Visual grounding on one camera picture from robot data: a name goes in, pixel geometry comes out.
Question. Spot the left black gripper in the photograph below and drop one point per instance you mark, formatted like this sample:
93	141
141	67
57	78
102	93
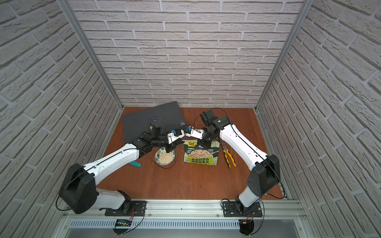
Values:
170	146

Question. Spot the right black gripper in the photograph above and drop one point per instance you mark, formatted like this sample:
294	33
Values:
204	143

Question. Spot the green oats bag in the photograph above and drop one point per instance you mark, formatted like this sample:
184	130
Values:
196	154

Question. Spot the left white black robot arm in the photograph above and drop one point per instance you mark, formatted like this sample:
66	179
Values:
79	188

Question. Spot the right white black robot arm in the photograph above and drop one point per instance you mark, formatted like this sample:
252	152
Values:
265	169

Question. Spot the green leaf pattern bowl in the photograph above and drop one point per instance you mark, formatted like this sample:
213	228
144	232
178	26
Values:
164	158

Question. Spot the yellow black pliers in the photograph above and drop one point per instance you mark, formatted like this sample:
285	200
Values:
228	157

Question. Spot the teal plastic tool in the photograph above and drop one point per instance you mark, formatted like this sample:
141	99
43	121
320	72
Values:
135	164

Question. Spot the left green controller board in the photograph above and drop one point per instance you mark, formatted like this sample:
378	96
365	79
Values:
123	223

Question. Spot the right round black controller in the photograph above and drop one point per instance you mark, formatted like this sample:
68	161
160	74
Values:
246	227

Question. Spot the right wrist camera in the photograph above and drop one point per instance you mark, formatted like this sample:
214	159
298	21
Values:
196	133

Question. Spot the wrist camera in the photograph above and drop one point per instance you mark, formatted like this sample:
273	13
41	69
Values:
175	136
196	133

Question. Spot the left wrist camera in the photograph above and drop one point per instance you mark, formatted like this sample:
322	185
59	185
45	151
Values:
175	136

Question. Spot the dark grey network switch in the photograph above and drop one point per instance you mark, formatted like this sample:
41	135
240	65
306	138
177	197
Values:
168	116

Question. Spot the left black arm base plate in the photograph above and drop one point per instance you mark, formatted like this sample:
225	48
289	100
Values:
134	207

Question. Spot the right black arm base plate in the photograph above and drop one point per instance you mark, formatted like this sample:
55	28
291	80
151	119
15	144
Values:
234	209

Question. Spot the aluminium front rail frame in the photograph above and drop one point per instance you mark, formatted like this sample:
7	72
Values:
186	214

